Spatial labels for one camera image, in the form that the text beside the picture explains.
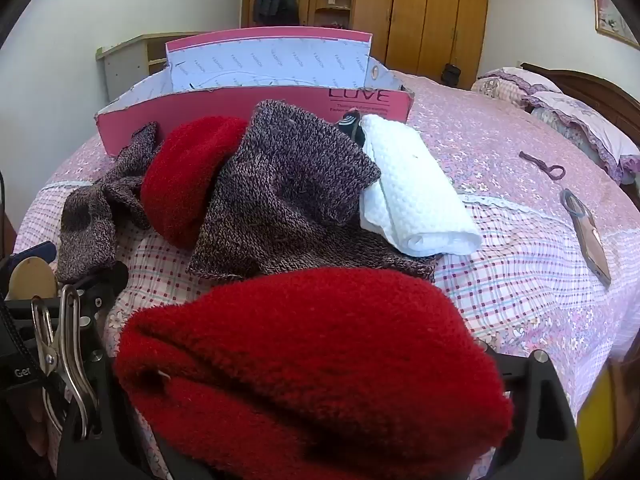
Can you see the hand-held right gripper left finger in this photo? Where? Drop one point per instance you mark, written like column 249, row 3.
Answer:
column 127, row 452

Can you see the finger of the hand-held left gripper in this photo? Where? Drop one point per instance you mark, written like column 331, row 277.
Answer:
column 27, row 255
column 102, row 285

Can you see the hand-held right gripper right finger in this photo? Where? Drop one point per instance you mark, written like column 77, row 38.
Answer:
column 522, row 400

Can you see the beige foam ball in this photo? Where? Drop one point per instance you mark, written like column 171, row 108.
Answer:
column 32, row 280

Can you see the small brown knit sock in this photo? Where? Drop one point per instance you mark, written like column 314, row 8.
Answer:
column 85, row 230

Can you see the red fuzzy sock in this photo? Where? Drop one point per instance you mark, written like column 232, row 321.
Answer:
column 325, row 360
column 190, row 180

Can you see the pink cardboard box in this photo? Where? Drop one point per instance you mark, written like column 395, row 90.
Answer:
column 210, row 107

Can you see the large brown knit sock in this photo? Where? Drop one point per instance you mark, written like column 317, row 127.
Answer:
column 290, row 185

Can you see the white waffle towel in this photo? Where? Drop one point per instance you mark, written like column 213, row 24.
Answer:
column 420, row 195

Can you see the black patterned sock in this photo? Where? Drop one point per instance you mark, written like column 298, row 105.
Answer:
column 350, row 126

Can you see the wooden bedside cabinet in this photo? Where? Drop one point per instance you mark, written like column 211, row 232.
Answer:
column 6, row 232

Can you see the metal spring clip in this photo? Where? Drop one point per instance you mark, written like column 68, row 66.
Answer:
column 65, row 350

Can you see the yellow object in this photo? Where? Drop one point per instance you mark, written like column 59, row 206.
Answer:
column 597, row 420

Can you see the brown smartphone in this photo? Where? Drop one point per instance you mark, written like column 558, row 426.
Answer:
column 592, row 245

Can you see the cream open shelf unit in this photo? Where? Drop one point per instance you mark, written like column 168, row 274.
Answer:
column 125, row 65

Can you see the dark wooden headboard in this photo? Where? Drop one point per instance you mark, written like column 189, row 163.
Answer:
column 600, row 90

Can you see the small black hanging bag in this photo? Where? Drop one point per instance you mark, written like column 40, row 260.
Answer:
column 451, row 75

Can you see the wooden wardrobe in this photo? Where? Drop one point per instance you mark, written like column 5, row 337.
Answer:
column 435, row 20

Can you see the framed wall picture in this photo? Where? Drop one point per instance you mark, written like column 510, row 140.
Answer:
column 612, row 15

